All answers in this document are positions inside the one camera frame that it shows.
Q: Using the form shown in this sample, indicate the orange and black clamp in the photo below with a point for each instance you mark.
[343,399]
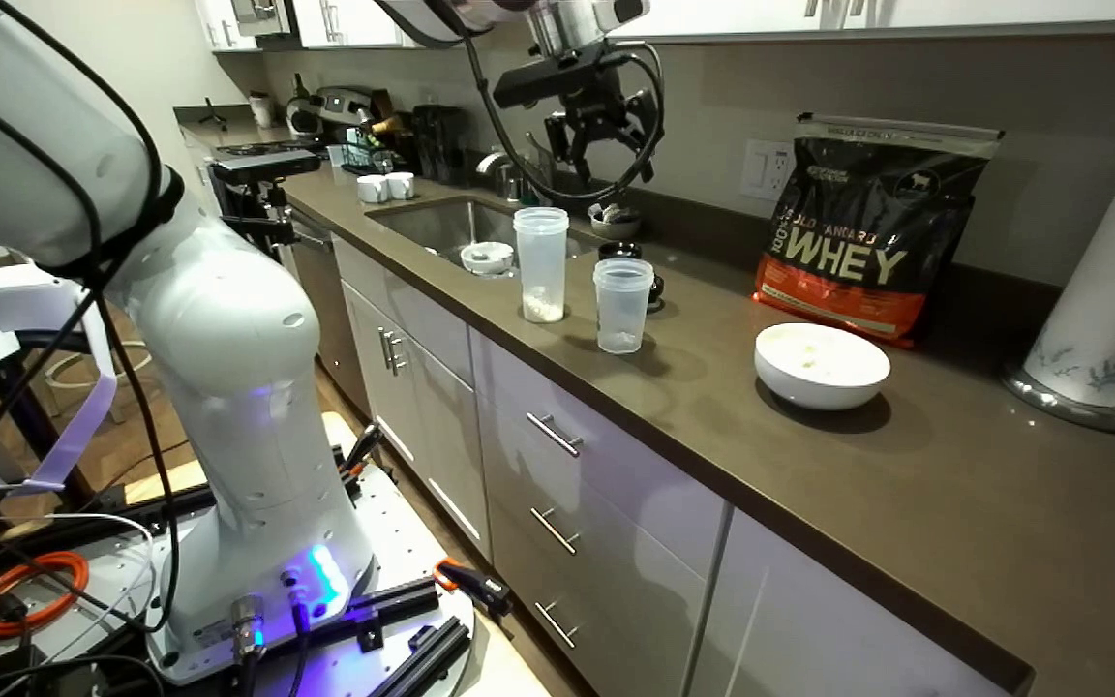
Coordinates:
[475,584]
[360,453]

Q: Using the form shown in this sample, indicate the white bowl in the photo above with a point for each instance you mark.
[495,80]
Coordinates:
[821,366]

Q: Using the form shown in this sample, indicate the dishwasher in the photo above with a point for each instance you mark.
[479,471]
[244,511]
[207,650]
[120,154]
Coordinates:
[330,310]

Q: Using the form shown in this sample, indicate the steel sink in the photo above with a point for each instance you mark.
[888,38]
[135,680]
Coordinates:
[441,225]

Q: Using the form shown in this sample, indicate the drawer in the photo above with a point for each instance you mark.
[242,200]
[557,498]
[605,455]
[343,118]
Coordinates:
[606,658]
[616,571]
[635,484]

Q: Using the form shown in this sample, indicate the white mug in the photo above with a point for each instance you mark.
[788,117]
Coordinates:
[373,189]
[402,186]

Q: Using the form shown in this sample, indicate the short clear plastic cup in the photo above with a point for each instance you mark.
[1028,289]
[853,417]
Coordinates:
[623,305]

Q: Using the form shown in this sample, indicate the black knife block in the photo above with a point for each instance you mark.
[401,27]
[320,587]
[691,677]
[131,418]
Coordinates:
[439,143]

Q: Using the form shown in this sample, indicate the cabinet door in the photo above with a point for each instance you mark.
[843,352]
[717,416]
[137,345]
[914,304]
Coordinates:
[809,629]
[369,387]
[451,455]

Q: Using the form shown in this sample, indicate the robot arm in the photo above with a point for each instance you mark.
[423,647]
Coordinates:
[228,339]

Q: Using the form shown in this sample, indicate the white frame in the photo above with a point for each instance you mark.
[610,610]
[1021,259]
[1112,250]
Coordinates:
[83,416]

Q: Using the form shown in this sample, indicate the camera on mount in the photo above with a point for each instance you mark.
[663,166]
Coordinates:
[262,166]

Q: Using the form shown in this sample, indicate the white wall socket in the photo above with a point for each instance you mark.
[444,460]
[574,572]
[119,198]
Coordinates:
[768,170]

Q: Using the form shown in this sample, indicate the paper towel roll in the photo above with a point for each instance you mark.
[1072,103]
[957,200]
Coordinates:
[1114,290]

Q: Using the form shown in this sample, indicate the white cup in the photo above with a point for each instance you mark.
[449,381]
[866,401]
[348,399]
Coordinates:
[260,109]

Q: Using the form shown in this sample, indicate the black lid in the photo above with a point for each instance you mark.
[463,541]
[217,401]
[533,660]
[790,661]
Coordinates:
[620,250]

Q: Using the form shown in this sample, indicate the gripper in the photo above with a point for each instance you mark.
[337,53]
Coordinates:
[616,100]

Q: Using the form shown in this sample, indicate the silver paper towel holder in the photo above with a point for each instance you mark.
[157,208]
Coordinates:
[1061,402]

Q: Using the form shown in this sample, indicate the black and red powder bag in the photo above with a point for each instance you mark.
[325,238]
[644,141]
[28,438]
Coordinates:
[867,242]

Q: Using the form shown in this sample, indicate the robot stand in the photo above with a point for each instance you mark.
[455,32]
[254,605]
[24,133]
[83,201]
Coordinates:
[403,542]

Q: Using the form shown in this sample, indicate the tall clear plastic cup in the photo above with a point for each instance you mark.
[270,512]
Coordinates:
[542,261]

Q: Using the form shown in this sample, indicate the small grey bowl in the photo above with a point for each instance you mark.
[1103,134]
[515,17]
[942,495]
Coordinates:
[616,225]

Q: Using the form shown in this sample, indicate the dish rack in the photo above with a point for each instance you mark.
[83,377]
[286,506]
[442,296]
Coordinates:
[369,153]

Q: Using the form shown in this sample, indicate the silver tap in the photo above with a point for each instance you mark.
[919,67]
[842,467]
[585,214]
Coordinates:
[497,169]

